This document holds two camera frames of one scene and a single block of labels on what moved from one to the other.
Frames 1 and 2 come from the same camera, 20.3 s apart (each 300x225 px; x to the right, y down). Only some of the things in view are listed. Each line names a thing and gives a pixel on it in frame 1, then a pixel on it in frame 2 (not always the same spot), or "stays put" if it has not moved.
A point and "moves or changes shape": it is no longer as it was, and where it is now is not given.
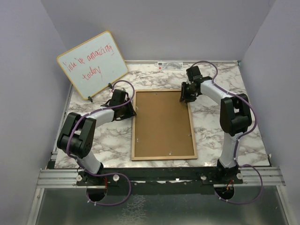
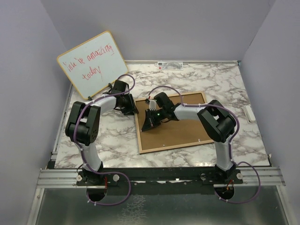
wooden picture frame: (184, 157) -> (174, 123)
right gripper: (183, 96) -> (149, 122)
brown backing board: (162, 126) moves or changes shape
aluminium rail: (253, 176) stays put
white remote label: (170, 66) stays put
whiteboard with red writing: (94, 65) stays put
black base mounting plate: (198, 180) stays put
